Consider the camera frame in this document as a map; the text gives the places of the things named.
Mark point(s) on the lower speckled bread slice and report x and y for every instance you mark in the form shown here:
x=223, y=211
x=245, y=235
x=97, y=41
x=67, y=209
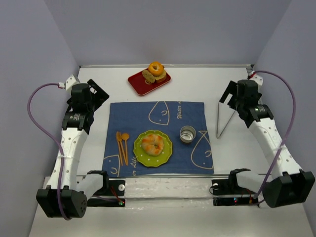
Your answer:
x=161, y=77

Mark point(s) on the orange glazed donut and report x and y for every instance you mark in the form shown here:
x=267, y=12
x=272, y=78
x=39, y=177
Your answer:
x=156, y=68

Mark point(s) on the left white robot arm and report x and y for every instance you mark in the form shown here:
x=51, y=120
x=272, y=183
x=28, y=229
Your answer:
x=63, y=196

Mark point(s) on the silver metal cup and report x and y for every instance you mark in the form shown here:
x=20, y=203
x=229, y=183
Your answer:
x=187, y=134

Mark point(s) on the orange plastic fork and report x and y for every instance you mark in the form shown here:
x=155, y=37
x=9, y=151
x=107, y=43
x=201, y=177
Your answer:
x=121, y=145

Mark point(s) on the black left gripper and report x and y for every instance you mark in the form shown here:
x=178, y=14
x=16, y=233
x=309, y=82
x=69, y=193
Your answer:
x=98, y=91

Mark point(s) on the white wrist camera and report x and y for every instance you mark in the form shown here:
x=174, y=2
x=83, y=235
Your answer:
x=69, y=83
x=258, y=79

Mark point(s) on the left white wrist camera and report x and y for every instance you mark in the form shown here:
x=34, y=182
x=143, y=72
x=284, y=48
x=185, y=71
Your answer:
x=69, y=83

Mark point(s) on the silver metal tongs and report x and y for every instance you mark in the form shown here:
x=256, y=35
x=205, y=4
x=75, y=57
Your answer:
x=219, y=133

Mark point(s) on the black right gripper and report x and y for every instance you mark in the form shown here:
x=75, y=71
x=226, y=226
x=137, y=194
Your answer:
x=227, y=93

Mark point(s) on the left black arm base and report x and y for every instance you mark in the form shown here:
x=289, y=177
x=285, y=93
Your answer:
x=113, y=196

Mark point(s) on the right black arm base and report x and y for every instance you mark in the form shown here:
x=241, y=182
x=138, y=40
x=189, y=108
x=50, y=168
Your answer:
x=225, y=194

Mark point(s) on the green speckled bread slice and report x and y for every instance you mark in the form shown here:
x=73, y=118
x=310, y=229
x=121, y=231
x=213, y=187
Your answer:
x=148, y=76

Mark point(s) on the red rectangular tray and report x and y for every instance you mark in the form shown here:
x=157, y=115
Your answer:
x=142, y=87

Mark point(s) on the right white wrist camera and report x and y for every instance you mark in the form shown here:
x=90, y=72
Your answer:
x=258, y=79

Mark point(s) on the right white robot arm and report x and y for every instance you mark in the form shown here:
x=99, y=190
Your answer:
x=290, y=184

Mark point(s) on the pale croissant ring bread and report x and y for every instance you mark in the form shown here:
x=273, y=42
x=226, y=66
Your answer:
x=152, y=144

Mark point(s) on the green dotted plate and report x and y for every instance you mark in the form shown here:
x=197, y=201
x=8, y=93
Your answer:
x=153, y=161

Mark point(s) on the blue fish placemat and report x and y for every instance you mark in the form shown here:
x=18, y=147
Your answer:
x=168, y=117

